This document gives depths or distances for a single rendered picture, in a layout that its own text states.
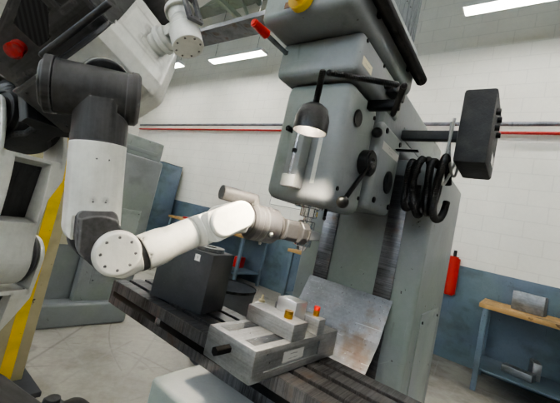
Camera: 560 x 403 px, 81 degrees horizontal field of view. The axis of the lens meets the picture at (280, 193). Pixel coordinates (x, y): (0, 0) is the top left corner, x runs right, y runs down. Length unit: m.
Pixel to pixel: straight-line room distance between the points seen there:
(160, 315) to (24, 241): 0.41
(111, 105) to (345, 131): 0.50
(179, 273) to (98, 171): 0.60
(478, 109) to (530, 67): 4.60
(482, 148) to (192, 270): 0.91
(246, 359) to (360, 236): 0.65
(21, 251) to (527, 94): 5.36
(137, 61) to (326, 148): 0.45
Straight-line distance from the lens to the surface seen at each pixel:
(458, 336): 5.06
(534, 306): 4.43
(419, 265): 1.16
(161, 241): 0.66
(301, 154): 0.80
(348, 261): 1.23
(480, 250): 4.98
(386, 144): 1.01
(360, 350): 1.14
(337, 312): 1.21
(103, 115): 0.63
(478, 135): 1.03
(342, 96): 0.84
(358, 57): 0.84
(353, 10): 0.83
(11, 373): 2.60
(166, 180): 8.12
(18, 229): 1.03
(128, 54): 0.76
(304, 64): 0.90
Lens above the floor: 1.25
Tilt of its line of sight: 5 degrees up
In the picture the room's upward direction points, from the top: 13 degrees clockwise
